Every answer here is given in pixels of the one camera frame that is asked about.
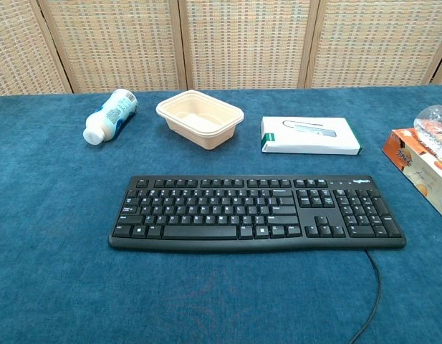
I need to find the clear plastic bottle, red label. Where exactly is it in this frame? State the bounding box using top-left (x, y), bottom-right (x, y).
top-left (413, 104), bottom-right (442, 158)

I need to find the white bottle with blue label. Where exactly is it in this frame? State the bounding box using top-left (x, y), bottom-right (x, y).
top-left (82, 88), bottom-right (139, 146)

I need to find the blue carpet table mat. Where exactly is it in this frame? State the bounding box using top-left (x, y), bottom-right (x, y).
top-left (0, 84), bottom-right (442, 344)

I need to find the woven bamboo folding screen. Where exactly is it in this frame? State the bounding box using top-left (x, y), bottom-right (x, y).
top-left (0, 0), bottom-right (442, 97)

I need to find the thin black cable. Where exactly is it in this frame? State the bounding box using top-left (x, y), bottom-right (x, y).
top-left (349, 249), bottom-right (383, 344)

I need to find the beige rectangular food container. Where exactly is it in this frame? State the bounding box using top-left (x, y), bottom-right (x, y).
top-left (155, 90), bottom-right (245, 151)

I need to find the white usb hub box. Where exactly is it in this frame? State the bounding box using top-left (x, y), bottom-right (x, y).
top-left (260, 115), bottom-right (364, 156)

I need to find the black computer keyboard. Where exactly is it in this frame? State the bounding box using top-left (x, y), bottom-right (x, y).
top-left (108, 174), bottom-right (408, 254)

